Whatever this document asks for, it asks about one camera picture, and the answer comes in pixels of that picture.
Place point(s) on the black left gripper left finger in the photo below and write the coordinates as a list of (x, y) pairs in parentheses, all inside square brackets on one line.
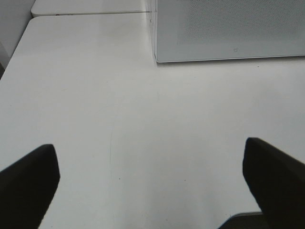
[(27, 188)]

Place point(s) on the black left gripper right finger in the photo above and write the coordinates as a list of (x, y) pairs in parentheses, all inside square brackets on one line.
[(277, 182)]

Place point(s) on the white microwave door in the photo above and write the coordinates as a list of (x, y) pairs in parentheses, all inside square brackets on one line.
[(201, 30)]

